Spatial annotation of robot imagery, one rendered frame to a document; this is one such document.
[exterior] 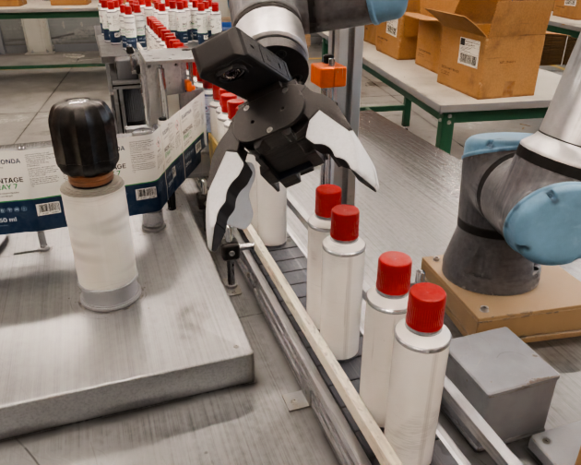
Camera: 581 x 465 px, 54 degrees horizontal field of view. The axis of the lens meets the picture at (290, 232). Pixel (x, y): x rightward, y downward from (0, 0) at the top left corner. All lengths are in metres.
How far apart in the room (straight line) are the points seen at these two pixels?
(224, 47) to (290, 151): 0.12
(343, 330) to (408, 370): 0.19
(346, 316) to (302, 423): 0.14
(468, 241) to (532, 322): 0.15
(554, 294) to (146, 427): 0.61
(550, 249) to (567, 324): 0.21
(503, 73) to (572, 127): 1.80
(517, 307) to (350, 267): 0.32
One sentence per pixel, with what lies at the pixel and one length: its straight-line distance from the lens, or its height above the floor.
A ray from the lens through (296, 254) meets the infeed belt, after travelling 0.98.
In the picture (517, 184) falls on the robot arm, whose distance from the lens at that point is 0.76.
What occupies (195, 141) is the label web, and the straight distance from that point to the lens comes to 1.26.
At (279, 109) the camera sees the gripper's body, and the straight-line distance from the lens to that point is 0.51.
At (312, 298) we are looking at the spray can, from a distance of 0.78.
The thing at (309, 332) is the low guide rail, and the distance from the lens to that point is 0.75.
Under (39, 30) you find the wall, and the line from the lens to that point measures 8.64.
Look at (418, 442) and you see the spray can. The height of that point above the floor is 0.93.
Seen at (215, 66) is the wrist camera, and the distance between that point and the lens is 0.47.
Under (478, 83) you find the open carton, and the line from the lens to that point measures 2.50.
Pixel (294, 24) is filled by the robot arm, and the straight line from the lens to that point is 0.61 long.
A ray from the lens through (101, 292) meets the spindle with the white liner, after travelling 0.86.
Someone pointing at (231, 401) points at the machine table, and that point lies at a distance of 0.78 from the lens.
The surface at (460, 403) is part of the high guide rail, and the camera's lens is 0.60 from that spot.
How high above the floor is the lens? 1.36
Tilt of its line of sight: 27 degrees down
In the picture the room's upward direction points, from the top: straight up
